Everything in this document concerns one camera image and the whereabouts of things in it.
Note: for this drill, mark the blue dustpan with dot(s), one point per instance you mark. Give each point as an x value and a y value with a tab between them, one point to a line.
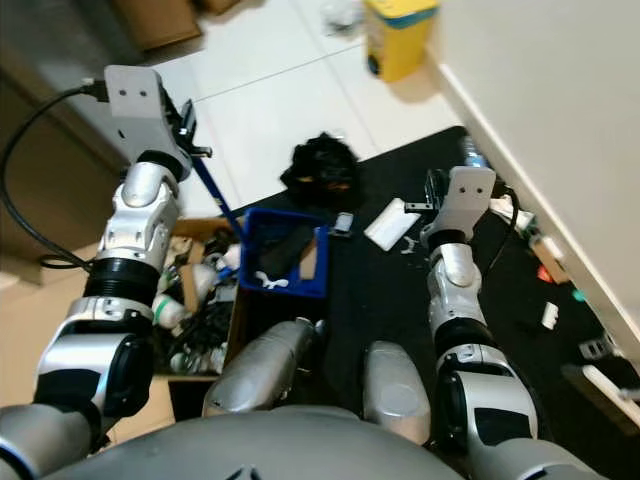
255	240

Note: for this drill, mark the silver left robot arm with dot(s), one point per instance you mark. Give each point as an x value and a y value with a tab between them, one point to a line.
140	215

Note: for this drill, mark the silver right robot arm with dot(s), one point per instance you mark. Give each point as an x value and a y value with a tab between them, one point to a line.
455	290

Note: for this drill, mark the black floor mat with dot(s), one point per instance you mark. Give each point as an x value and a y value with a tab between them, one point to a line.
390	310

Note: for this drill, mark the clear plastic water bottle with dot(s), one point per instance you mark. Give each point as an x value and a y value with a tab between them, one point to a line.
472	152

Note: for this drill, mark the white plastic hook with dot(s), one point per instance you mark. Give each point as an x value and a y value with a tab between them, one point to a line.
408	245
278	284

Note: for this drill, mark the white rectangular card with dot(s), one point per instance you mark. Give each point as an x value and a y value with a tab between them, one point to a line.
390	223

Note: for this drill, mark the white baseboard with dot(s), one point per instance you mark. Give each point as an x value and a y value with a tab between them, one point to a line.
488	120

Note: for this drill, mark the small white tag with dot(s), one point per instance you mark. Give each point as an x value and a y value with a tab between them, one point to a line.
344	226

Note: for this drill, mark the brown cardboard box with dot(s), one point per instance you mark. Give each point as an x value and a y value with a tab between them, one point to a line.
155	20

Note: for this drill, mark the black crumpled plastic bag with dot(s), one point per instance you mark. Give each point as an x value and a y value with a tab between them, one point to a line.
318	162

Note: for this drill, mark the brown cardboard piece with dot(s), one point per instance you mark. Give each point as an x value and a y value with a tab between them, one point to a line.
548	248

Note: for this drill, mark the small wooden block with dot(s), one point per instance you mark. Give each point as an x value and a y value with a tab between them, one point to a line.
310	263

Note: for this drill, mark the yellow pedal bin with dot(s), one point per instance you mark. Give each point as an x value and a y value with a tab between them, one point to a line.
400	45

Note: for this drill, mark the dark wooden cabinet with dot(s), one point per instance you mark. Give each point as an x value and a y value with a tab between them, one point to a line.
50	190

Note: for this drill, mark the black plastic piece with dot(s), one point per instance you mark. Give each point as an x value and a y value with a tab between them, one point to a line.
285	250

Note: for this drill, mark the small white paper piece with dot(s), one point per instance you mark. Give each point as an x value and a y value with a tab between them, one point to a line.
550	316

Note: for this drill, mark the green bottle cap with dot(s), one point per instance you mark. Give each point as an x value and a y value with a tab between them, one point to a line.
579	295

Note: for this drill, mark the white plastic bottle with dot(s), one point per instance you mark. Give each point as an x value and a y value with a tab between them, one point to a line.
172	315

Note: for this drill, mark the silver right robot leg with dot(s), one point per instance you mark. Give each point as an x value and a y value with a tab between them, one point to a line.
400	390

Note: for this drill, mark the silver robot leg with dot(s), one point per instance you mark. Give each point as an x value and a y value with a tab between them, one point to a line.
400	390
260	375

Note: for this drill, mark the clear crumpled plastic bag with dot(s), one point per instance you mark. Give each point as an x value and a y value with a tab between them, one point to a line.
342	12

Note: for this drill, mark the cardboard box of rubbish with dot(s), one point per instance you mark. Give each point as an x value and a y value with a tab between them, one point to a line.
235	330

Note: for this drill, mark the grey plastic clip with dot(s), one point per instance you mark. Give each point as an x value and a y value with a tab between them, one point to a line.
598	350

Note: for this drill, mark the silver left robot leg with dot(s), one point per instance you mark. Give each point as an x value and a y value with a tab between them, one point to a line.
260	375

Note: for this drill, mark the grey robot torso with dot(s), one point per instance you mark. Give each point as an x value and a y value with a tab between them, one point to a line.
310	455

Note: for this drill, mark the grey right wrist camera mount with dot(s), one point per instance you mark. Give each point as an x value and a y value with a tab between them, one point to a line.
470	195

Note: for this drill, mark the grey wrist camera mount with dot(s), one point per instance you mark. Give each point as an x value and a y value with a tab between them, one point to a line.
140	105
470	195

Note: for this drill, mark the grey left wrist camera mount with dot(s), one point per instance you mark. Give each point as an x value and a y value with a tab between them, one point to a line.
140	105

